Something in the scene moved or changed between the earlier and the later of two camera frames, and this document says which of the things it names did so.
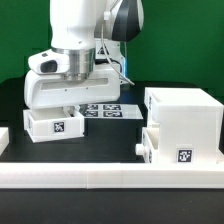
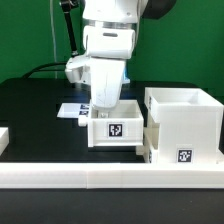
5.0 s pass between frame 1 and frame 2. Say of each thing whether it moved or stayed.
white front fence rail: stayed
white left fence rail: stayed
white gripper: moved
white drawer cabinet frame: stayed
